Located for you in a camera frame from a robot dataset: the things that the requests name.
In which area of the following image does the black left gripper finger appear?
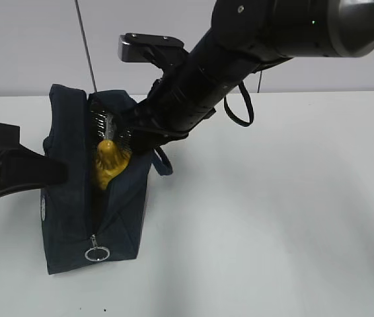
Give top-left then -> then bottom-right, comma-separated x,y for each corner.
0,149 -> 68,192

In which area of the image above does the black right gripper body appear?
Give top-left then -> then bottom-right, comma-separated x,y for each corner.
117,77 -> 216,153

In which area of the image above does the yellow toy pumpkin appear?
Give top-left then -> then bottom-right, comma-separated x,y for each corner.
93,139 -> 131,191

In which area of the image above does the dark blue insulated lunch bag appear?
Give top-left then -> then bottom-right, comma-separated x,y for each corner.
41,84 -> 173,274

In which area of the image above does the silver zipper pull ring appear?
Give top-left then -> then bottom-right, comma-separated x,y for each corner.
84,234 -> 110,263

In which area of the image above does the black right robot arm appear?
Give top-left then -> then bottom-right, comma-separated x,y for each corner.
114,1 -> 374,153

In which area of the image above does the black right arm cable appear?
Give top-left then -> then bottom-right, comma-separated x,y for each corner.
223,82 -> 254,126

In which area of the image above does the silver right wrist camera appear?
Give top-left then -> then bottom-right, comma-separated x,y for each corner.
118,32 -> 186,63

